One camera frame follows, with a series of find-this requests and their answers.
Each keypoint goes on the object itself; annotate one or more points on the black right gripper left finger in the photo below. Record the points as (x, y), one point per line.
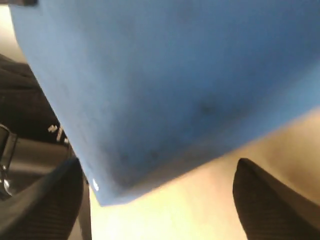
(48, 209)

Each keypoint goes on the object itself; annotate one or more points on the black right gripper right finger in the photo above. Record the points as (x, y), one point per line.
(269, 210)

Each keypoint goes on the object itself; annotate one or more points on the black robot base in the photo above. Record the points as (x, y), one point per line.
(32, 141)

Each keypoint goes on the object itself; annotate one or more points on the blue notebook folder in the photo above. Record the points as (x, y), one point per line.
(147, 90)

